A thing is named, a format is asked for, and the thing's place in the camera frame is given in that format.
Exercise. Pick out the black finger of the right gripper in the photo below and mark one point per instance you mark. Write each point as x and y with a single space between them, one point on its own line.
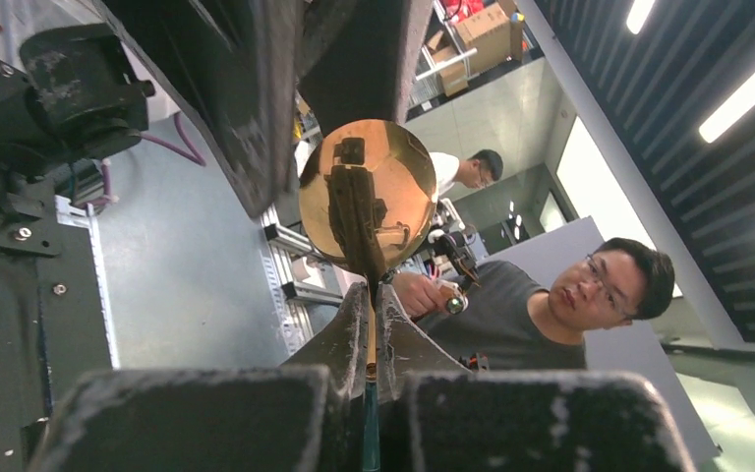
230 66
360 58

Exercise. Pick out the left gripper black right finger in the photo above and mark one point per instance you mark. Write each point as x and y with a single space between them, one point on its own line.
438 416

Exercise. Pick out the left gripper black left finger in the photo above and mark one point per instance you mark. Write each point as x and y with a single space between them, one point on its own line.
307 414

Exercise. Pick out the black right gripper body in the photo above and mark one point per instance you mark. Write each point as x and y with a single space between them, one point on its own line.
76 97

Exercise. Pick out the man in grey shirt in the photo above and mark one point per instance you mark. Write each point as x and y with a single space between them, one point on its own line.
515 323

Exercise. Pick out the cardboard box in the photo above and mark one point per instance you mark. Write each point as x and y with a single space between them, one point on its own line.
495 31

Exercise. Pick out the man in white shirt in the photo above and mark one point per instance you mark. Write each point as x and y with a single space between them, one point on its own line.
483 168

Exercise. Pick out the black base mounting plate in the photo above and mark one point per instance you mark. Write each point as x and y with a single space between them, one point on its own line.
52 331

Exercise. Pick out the aluminium frame rail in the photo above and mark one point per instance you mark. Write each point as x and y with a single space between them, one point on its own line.
303 286

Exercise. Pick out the leader arm controller handle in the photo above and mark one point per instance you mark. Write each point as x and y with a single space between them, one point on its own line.
454 268

